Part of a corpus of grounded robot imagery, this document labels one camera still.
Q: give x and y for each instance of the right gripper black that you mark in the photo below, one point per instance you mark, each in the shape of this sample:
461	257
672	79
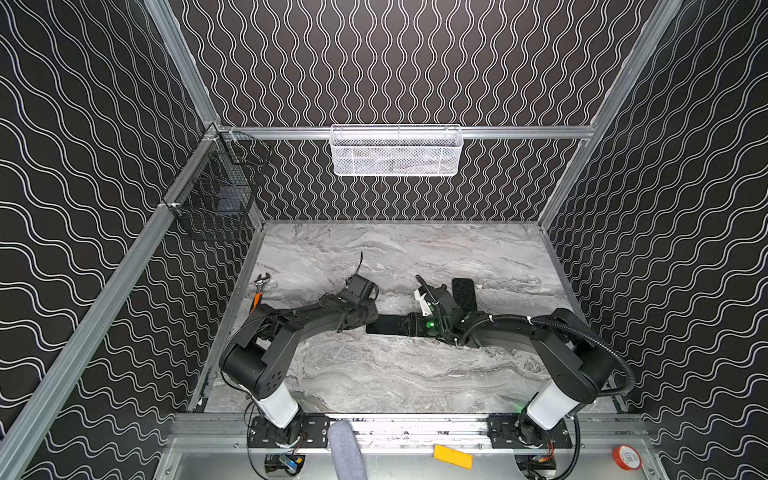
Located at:
411	324

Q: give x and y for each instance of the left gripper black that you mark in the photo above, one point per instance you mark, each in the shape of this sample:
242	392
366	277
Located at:
369	312

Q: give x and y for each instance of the black phone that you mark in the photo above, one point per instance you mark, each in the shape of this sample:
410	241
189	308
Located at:
392	325

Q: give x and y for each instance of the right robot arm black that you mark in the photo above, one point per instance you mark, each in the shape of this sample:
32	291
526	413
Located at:
582	367

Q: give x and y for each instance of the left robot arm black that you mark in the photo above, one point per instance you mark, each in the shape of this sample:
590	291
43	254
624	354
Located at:
257	357

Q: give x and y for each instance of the orange adjustable wrench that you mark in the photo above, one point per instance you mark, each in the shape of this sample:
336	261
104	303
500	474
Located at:
259	284

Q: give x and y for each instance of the yellow card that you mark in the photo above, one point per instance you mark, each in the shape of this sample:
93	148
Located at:
453	457

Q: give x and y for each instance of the white mesh basket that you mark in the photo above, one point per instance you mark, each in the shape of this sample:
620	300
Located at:
389	150

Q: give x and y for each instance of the red tape roll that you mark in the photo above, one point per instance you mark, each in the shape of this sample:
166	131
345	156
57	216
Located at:
627	458

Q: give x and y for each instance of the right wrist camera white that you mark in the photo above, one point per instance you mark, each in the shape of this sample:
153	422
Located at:
423	302

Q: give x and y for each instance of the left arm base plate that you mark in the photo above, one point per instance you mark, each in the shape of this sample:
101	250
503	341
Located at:
306	430

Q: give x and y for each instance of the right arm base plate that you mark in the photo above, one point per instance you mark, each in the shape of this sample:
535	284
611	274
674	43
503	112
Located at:
517	431

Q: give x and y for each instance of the black wire basket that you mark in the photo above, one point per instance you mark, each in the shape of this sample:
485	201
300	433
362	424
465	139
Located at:
217	204

